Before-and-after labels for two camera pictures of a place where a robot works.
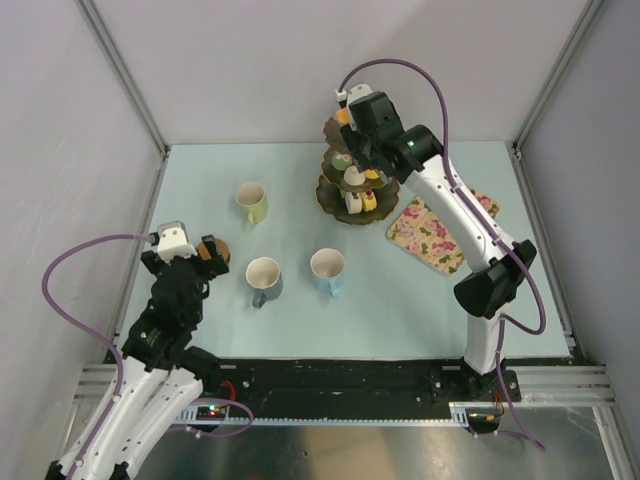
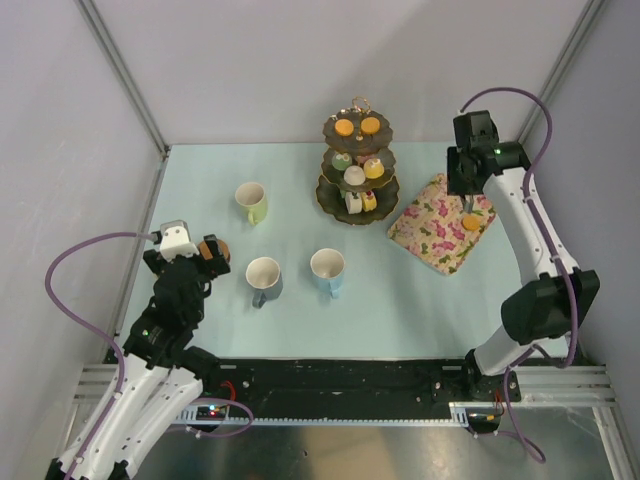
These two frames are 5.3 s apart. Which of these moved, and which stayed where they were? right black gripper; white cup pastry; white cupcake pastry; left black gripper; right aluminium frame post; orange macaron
Moved: orange macaron; right black gripper
Stayed: right aluminium frame post; white cupcake pastry; white cup pastry; left black gripper
